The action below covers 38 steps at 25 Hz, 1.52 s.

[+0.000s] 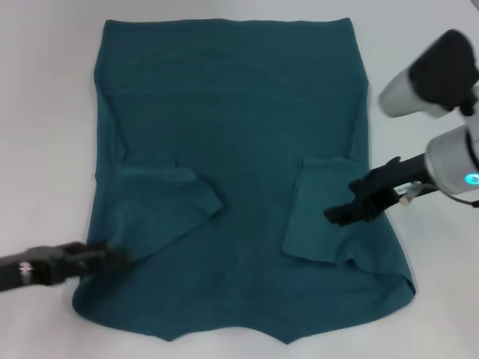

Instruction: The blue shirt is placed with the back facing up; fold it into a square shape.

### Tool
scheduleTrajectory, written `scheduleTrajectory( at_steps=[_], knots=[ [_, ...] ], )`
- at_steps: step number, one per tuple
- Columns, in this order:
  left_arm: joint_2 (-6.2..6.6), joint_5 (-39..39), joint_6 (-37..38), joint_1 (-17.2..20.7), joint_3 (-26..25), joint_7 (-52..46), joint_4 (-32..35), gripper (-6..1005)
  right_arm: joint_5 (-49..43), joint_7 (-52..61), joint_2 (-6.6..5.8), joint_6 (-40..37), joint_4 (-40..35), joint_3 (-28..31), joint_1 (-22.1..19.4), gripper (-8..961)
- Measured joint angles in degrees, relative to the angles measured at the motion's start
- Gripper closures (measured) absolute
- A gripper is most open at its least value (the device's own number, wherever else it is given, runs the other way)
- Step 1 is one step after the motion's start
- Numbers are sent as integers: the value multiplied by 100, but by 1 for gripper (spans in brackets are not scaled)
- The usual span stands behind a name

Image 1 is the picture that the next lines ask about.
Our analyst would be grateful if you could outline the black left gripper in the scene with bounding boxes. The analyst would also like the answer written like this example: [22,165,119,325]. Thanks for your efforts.
[0,241,132,293]

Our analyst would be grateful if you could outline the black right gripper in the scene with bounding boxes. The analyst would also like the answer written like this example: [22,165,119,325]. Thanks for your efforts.
[323,152,430,227]

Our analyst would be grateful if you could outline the teal blue shirt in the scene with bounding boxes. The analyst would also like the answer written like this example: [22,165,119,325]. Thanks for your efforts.
[70,16,416,334]

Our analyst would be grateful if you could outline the right arm connector cable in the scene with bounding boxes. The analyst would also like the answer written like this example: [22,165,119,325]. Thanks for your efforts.
[447,188,479,209]

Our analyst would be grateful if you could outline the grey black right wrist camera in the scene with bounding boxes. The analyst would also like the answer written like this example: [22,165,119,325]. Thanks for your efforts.
[377,28,479,120]

